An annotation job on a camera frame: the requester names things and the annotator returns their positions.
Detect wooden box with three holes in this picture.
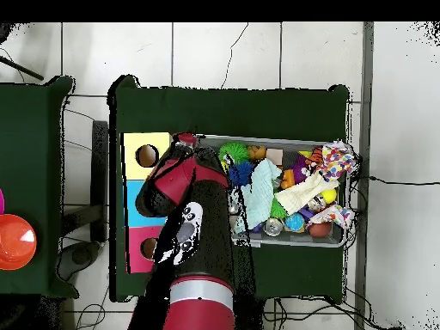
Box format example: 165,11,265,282
122,131,173,274

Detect shallow clear mesh bin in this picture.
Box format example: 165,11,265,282
195,133,358,248

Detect dark green tablecloth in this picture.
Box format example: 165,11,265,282
108,74,351,303

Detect mint green knit cloth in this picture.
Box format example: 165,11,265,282
235,159,283,235

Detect black floor stand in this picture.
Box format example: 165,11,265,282
58,119,110,282

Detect green spiky ball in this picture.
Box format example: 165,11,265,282
270,199,288,221

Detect cream cloth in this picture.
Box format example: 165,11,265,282
274,171,341,216

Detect dark green side table cloth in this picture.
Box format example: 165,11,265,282
0,75,80,298

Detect red-brown ball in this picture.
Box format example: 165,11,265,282
309,222,333,239

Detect black tripod leg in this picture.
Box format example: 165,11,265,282
0,54,45,83

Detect orange plate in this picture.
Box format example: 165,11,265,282
0,214,38,271

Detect thin black floor cable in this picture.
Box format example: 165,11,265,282
221,22,250,89

